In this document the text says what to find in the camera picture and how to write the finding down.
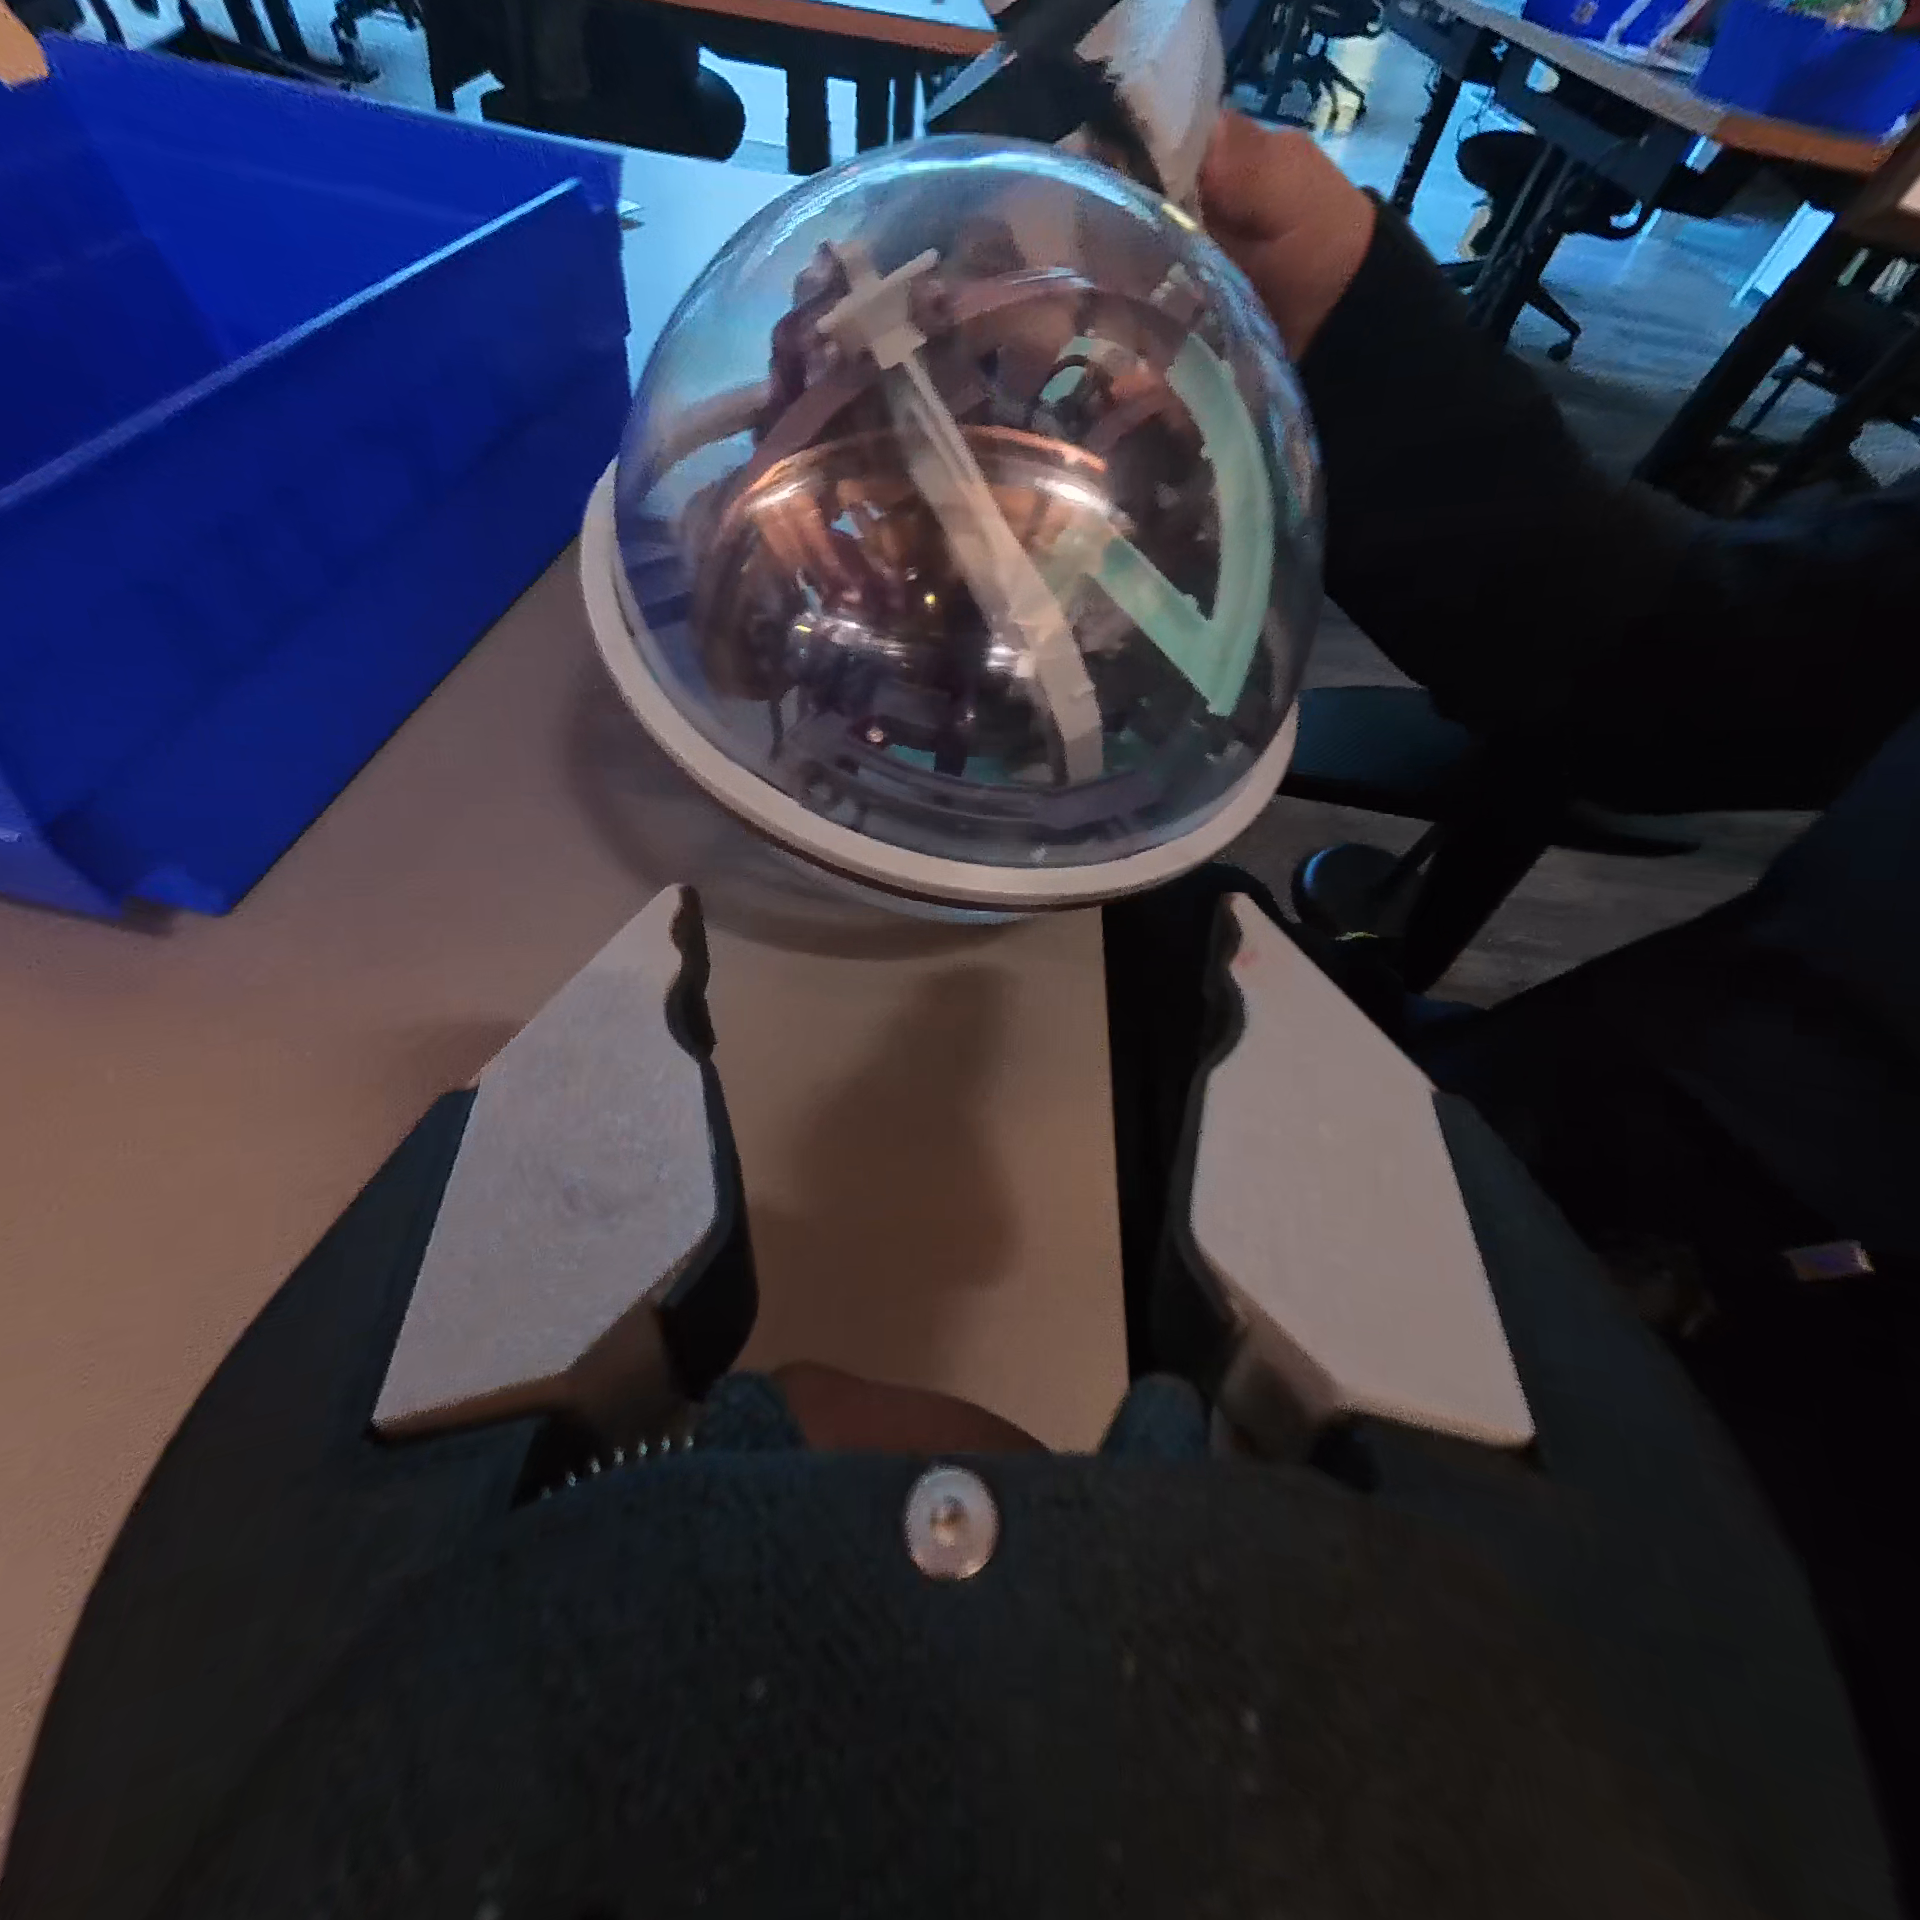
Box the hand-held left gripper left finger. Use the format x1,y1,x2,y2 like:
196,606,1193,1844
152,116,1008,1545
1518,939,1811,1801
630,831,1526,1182
372,884,756,1440

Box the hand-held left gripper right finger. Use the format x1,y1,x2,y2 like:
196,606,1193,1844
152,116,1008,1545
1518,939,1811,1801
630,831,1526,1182
1177,892,1543,1464

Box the clear plastic maze ball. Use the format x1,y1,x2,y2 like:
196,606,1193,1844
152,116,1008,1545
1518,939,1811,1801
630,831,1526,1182
580,133,1327,925

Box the person's right forearm black sleeve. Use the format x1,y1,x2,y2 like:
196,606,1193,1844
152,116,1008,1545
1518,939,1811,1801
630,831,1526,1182
1293,193,1920,820

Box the person's right hand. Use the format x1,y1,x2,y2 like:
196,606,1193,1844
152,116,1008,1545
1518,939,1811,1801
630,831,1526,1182
1196,108,1382,361

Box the wooden desk with black legs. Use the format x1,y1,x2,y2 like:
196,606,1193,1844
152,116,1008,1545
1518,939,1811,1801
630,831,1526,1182
1387,0,1920,504
653,0,1010,173

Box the black office chair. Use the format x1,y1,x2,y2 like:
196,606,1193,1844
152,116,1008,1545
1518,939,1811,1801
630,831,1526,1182
1282,681,1705,996
1453,126,1589,361
476,0,749,163

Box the person's dark trouser leg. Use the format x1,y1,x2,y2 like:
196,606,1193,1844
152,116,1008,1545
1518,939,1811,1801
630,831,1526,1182
1411,719,1920,1352

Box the small blue storage bin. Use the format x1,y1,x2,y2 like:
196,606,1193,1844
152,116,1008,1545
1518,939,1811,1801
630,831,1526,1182
1707,0,1920,126

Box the blue plastic bin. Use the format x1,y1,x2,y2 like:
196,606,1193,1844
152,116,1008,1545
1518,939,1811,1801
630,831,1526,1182
0,32,637,920

